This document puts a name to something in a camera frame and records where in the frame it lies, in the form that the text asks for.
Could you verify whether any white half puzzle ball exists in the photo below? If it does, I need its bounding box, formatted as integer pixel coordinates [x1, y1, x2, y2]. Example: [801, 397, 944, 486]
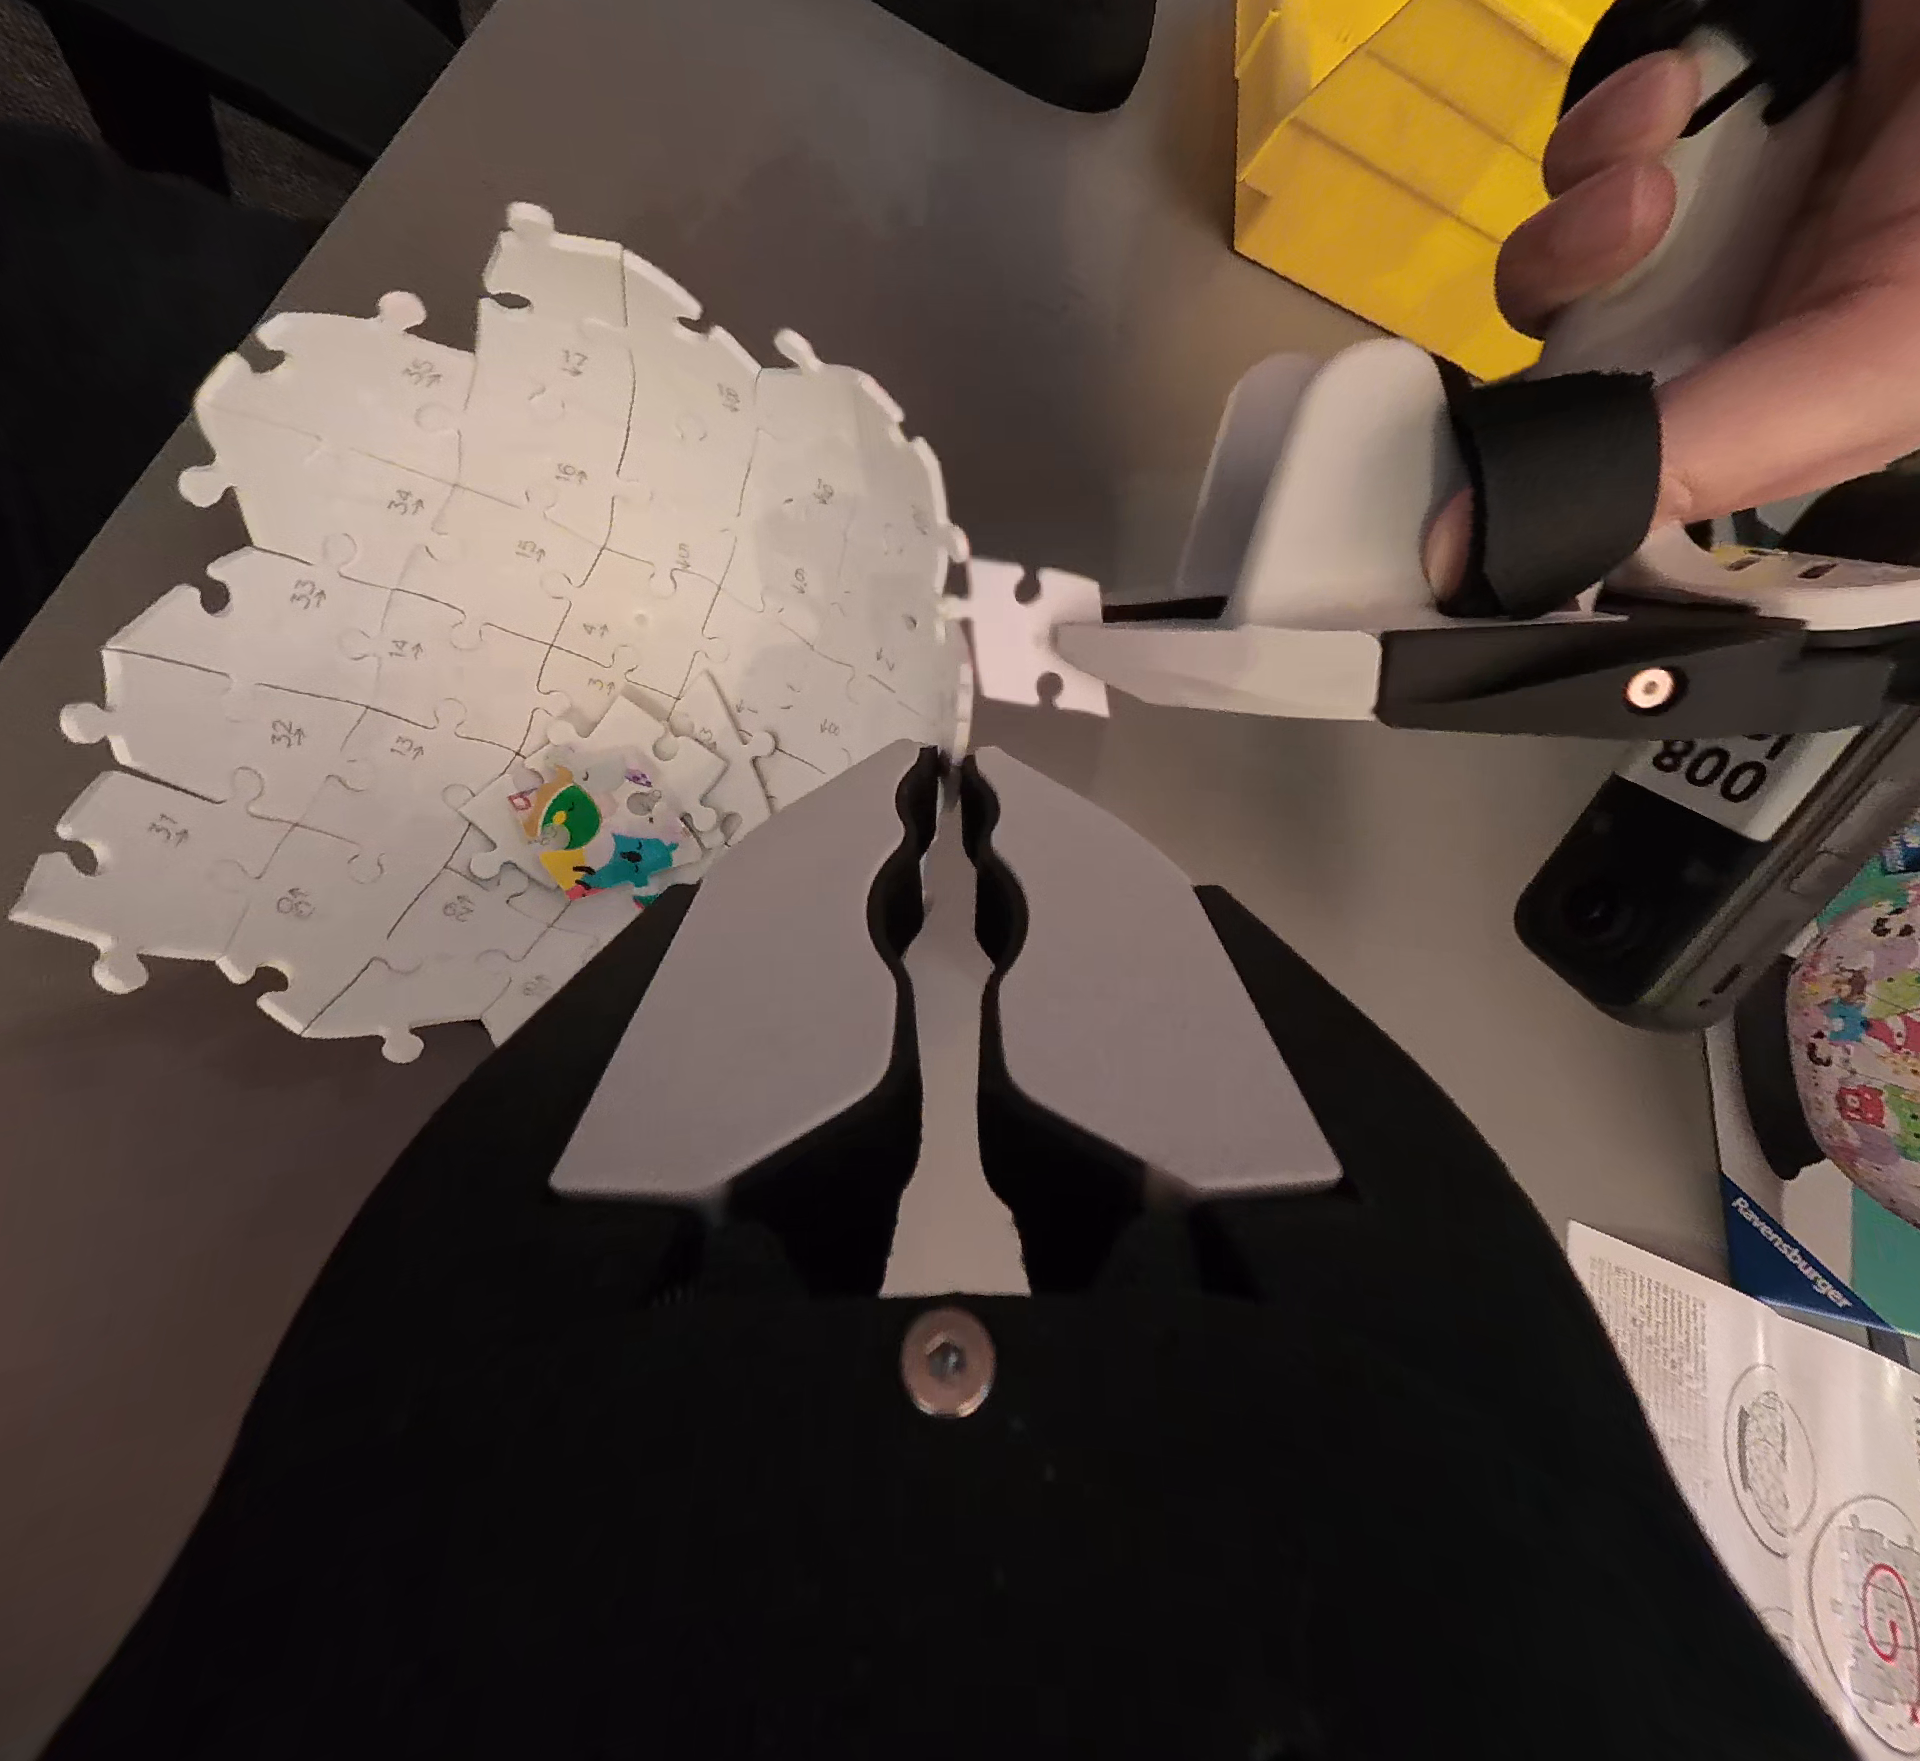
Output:
[6, 202, 981, 1066]

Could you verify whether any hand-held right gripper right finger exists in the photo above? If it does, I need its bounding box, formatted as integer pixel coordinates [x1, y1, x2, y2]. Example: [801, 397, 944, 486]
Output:
[957, 745, 1348, 1200]

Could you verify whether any small puzzle piece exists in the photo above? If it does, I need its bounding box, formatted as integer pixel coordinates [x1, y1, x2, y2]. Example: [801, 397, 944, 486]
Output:
[957, 559, 1115, 722]

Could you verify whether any colourful loose puzzle piece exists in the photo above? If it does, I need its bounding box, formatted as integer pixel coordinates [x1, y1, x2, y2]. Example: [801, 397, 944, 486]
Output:
[510, 763, 688, 904]

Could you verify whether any yellow plastic bin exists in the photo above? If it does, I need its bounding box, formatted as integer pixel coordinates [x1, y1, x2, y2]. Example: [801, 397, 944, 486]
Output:
[1233, 0, 1722, 385]

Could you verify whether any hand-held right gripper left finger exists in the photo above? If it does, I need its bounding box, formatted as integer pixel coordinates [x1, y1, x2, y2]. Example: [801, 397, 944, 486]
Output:
[546, 742, 928, 1211]

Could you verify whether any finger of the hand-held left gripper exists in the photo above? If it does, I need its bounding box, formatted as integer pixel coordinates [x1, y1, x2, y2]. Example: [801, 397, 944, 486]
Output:
[1051, 337, 1469, 722]
[1100, 355, 1325, 625]

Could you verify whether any person's left hand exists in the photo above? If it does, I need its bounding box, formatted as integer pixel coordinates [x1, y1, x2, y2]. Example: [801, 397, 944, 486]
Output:
[1430, 0, 1920, 598]

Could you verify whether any white instruction leaflet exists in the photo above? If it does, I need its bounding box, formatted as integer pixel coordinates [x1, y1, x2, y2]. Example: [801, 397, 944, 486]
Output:
[1567, 1221, 1920, 1761]

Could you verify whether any colourful puzzle box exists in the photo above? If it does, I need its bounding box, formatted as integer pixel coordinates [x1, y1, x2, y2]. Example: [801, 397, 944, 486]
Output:
[1706, 817, 1920, 1338]

